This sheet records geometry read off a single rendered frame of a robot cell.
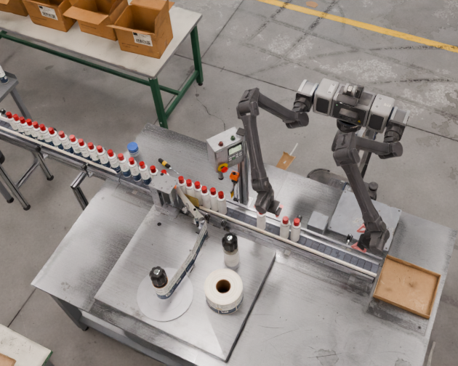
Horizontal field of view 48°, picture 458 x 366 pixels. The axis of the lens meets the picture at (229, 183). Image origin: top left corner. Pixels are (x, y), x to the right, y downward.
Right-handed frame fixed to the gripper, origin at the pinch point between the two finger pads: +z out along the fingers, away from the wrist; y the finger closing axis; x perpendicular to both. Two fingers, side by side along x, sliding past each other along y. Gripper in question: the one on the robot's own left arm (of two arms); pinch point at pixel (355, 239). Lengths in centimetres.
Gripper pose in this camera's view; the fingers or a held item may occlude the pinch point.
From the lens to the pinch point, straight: 271.2
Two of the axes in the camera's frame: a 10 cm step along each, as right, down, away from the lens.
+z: -5.3, 2.2, 8.2
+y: -4.2, 7.7, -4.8
